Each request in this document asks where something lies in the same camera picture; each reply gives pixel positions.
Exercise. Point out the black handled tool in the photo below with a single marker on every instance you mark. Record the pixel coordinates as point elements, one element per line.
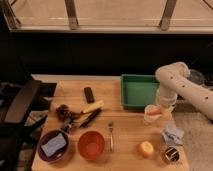
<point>90,118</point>

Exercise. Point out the metal tin can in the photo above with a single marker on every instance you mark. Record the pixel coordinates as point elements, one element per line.
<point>170,155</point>

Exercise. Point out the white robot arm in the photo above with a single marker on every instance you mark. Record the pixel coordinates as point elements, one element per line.
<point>173,81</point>

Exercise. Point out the yellow apple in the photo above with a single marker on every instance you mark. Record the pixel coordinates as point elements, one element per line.
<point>146,149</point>

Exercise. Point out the green plastic tray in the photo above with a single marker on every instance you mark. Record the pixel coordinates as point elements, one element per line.
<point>137,91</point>

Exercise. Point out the grey round dish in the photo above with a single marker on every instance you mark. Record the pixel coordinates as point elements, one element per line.
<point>196,77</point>

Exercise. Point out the orange plastic bowl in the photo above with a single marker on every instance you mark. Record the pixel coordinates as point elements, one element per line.
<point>91,145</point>

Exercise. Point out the dark red berry cluster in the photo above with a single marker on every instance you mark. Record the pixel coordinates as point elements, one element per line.
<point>63,112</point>

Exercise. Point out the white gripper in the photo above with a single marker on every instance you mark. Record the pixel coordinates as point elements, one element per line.
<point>167,102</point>

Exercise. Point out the blue sponge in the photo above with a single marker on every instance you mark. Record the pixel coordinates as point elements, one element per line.
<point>53,145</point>

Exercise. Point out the white paper cup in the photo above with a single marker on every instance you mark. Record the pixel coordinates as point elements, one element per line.
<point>150,119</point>

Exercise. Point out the purple bowl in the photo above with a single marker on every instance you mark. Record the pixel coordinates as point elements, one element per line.
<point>44,139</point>

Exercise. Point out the black office chair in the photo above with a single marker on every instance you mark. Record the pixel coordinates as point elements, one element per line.
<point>13,131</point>

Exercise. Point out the crumpled blue cloth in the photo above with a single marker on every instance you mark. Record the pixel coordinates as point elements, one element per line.
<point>173,135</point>

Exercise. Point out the silver fork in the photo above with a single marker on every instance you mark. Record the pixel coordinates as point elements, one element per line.
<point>110,127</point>

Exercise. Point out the black rectangular block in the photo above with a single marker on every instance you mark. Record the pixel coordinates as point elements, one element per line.
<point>89,95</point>

